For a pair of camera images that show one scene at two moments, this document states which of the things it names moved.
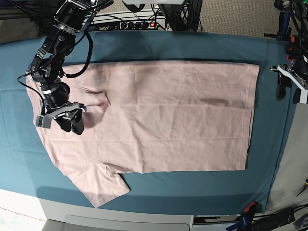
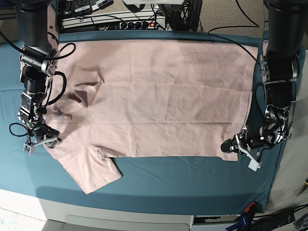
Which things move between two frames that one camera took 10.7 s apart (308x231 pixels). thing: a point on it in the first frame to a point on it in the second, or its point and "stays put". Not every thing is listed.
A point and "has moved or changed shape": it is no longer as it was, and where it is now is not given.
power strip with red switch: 125,22 stays put
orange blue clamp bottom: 246,219 stays put
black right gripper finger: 283,83 to 263,136
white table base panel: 63,216 stays put
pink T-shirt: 151,117 has moved or changed shape
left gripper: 69,115 to 45,134
